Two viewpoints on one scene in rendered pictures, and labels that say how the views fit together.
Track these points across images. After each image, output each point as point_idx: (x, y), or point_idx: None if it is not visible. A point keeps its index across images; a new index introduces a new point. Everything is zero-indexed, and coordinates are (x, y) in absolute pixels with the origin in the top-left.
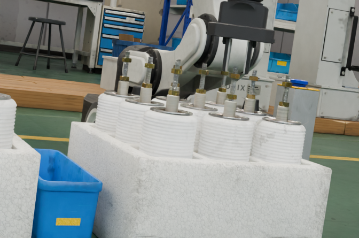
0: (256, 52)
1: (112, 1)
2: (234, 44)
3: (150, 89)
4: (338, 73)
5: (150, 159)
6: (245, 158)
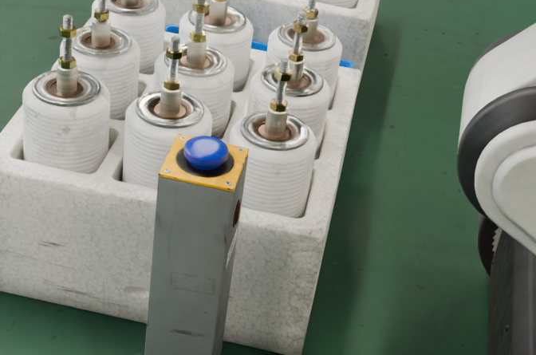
0: (457, 159)
1: None
2: (463, 108)
3: None
4: None
5: (88, 20)
6: None
